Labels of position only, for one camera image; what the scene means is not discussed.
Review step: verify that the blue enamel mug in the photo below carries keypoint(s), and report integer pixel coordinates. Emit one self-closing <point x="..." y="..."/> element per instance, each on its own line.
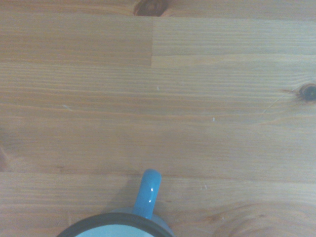
<point x="148" y="192"/>

